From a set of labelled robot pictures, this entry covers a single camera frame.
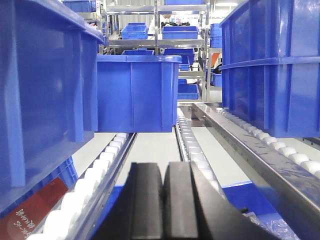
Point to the middle white roller rail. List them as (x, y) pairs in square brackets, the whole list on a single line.
[(191, 151)]

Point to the blue bin on rollers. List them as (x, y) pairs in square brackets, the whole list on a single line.
[(137, 93)]

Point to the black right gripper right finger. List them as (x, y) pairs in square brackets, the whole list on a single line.
[(195, 210)]

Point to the right steel roller rail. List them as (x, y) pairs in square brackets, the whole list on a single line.
[(290, 189)]

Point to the blue bin on floor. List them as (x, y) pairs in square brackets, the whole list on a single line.
[(187, 92)]

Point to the blue crate with red label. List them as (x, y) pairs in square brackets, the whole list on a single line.
[(24, 218)]

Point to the white roller rail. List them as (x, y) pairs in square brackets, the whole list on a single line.
[(76, 215), (191, 151)]

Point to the blue bin below rails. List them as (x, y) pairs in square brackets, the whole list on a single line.
[(260, 211)]

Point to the blue bin on shelf left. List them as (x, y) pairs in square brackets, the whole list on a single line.
[(135, 31)]

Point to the large blue plastic bin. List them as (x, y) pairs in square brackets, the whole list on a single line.
[(48, 92)]

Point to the blue bin on shelf right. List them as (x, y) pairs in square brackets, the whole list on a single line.
[(180, 32)]

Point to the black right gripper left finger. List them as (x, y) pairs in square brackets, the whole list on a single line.
[(137, 213)]

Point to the stacked blue bins right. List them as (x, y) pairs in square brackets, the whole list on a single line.
[(271, 66)]

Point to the blue bin on shelf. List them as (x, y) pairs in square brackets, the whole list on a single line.
[(135, 31), (180, 32)]

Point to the steel shelving rack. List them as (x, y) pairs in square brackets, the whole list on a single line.
[(159, 43)]

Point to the left white roller rail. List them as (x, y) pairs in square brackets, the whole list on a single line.
[(76, 215)]

